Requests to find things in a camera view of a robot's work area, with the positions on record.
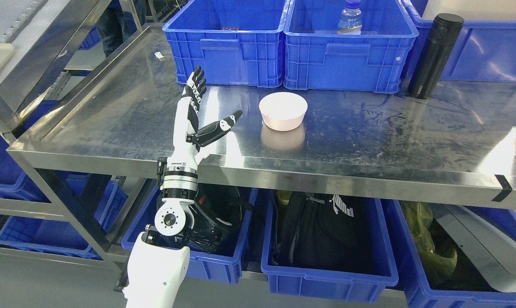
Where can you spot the black helmet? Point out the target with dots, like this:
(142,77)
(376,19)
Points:
(218,212)

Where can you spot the blue crate with backpack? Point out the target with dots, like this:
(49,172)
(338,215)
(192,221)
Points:
(347,286)

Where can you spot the yellow green plastic bag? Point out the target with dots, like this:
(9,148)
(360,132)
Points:
(438,254)

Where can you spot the black tape strip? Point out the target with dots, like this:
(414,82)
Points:
(506,188)

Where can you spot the black thermos bottle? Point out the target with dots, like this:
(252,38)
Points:
(438,46)

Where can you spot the clear water bottle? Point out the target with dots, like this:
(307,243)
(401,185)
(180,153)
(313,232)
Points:
(350,22)

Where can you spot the steel work table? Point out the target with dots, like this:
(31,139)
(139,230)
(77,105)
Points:
(119,120)

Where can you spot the blue crate lower left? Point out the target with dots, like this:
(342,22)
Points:
(61,238)

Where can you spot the blue crate top right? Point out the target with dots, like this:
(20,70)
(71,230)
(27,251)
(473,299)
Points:
(486,47)

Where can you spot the grey flat device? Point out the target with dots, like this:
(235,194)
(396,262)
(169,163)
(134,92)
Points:
(488,239)

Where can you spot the black backpack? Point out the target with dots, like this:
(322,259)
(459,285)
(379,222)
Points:
(324,232)

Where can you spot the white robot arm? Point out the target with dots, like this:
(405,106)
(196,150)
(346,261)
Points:
(158,262)

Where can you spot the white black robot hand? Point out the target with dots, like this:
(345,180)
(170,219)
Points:
(188,138)

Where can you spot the pink plastic bowl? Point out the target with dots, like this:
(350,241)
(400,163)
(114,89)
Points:
(283,111)

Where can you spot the blue crate top left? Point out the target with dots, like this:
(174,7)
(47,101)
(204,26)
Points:
(235,42)

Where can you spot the blue crate with helmet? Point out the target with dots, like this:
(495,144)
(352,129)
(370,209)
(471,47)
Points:
(225,267)

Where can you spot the blue crate top middle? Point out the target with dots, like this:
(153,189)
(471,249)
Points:
(317,57)

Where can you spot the blue crate lower right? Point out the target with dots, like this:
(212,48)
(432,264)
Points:
(412,277)

